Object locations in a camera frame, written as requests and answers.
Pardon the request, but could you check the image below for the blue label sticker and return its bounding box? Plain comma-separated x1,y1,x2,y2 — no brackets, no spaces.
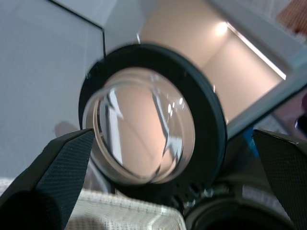
243,130,259,156

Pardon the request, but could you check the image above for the grey washing machine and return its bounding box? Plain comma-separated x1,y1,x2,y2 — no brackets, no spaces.
184,79,307,230

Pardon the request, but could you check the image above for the round glass washing machine door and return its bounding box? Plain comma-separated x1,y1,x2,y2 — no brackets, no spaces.
78,43,227,192

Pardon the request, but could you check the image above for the pale woven basket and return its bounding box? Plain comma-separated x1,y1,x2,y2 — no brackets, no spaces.
0,177,185,230

